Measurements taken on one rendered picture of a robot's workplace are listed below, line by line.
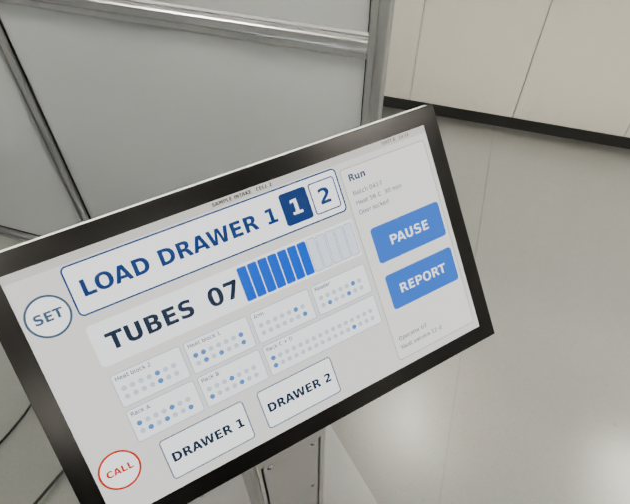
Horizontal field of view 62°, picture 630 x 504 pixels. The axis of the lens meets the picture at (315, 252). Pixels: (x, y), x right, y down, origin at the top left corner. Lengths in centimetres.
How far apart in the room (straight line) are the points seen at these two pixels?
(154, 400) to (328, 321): 20
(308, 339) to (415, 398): 118
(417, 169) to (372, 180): 6
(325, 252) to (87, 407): 29
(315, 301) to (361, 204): 12
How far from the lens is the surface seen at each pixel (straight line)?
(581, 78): 266
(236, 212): 55
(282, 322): 58
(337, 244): 59
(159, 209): 54
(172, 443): 59
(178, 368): 56
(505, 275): 212
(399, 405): 173
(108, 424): 58
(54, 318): 55
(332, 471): 160
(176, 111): 146
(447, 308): 68
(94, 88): 158
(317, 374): 61
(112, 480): 60
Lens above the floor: 155
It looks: 49 degrees down
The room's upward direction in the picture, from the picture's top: straight up
